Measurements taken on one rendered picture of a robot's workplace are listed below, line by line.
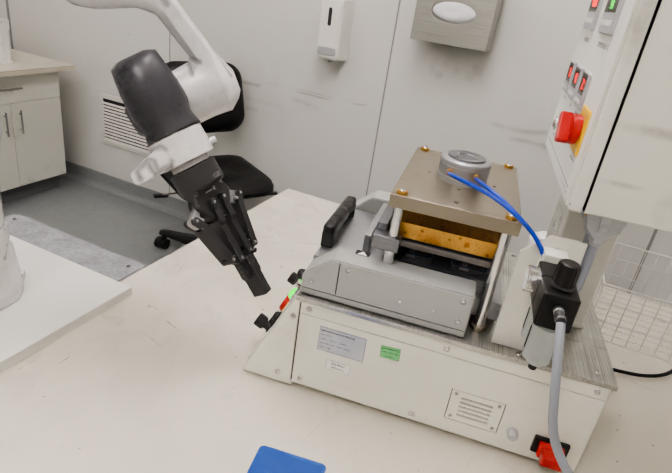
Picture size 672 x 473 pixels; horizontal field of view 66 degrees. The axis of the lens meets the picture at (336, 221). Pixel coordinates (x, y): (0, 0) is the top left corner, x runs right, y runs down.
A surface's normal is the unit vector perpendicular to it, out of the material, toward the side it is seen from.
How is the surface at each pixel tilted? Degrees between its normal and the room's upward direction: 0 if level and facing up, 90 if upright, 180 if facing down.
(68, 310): 0
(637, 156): 90
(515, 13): 90
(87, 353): 0
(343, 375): 90
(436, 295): 90
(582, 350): 0
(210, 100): 102
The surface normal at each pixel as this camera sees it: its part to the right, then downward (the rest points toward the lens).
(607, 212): -0.28, 0.36
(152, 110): 0.20, 0.31
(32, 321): 0.14, -0.90
